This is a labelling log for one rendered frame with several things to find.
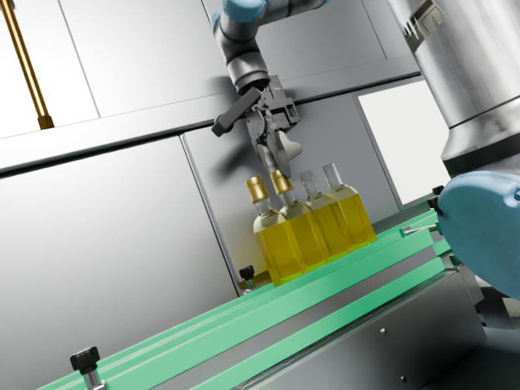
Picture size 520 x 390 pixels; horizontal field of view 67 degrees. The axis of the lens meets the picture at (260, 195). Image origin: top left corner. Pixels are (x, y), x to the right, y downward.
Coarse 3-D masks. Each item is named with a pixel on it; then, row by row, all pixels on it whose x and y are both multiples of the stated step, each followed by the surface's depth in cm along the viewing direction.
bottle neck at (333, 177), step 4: (328, 164) 80; (332, 164) 80; (324, 168) 81; (328, 168) 80; (332, 168) 80; (336, 168) 81; (324, 172) 81; (328, 172) 80; (332, 172) 80; (336, 172) 80; (328, 176) 80; (332, 176) 80; (336, 176) 80; (328, 180) 81; (332, 180) 80; (336, 180) 80; (340, 180) 80; (328, 184) 81; (332, 184) 80; (336, 184) 80; (340, 184) 80
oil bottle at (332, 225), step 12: (312, 204) 76; (324, 204) 76; (336, 204) 77; (324, 216) 75; (336, 216) 76; (324, 228) 75; (336, 228) 76; (324, 240) 75; (336, 240) 75; (348, 240) 76; (336, 252) 74; (348, 252) 76
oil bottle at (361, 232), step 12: (336, 192) 78; (348, 192) 79; (348, 204) 78; (360, 204) 79; (348, 216) 77; (360, 216) 78; (348, 228) 77; (360, 228) 78; (372, 228) 79; (360, 240) 77; (372, 240) 78
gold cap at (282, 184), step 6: (270, 174) 76; (276, 174) 75; (282, 174) 75; (276, 180) 76; (282, 180) 75; (288, 180) 76; (276, 186) 76; (282, 186) 75; (288, 186) 75; (276, 192) 76; (282, 192) 75
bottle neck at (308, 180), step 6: (300, 174) 78; (306, 174) 78; (312, 174) 78; (306, 180) 78; (312, 180) 78; (306, 186) 78; (312, 186) 78; (318, 186) 79; (306, 192) 78; (312, 192) 78; (318, 192) 78
